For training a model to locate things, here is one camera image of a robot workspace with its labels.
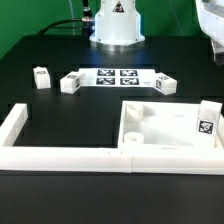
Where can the white marker sheet with tags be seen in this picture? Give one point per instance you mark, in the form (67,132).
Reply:
(103,77)

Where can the white U-shaped fence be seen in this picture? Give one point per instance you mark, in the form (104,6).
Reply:
(157,160)

